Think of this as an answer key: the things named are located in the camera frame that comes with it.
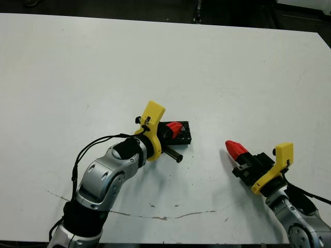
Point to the right gripper, yellow mount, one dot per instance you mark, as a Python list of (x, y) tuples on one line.
[(283, 160)]

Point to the left gripper, yellow mount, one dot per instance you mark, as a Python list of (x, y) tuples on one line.
[(152, 116)]

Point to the black glossy box lid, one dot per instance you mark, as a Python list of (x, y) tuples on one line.
[(186, 137)]

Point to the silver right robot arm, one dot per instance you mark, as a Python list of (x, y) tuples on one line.
[(297, 227)]

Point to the white panel behind table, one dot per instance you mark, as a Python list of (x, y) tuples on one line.
[(327, 7)]

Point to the dark metal post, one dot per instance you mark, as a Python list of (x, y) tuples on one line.
[(198, 11)]

